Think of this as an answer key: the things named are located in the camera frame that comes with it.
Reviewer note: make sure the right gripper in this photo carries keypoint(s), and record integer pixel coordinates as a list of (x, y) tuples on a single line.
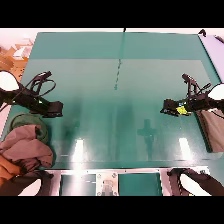
[(171, 106)]

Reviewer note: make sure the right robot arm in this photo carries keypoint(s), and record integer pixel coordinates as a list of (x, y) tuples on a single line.
[(208, 103)]

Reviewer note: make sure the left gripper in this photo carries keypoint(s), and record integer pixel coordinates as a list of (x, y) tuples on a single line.
[(52, 108)]

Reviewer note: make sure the orange garment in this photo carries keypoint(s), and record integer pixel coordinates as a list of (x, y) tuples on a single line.
[(7, 170)]

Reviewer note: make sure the folded brown garment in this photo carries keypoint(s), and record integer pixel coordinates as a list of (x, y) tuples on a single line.
[(211, 128)]

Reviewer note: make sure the mauve brown garment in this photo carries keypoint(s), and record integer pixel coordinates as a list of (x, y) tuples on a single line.
[(26, 148)]

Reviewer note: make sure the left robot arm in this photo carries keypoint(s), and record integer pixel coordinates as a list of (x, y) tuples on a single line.
[(23, 97)]

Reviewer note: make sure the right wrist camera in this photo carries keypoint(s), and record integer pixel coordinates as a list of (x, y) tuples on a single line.
[(190, 85)]

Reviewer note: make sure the silver frame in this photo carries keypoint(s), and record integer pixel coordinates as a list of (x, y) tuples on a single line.
[(106, 181)]

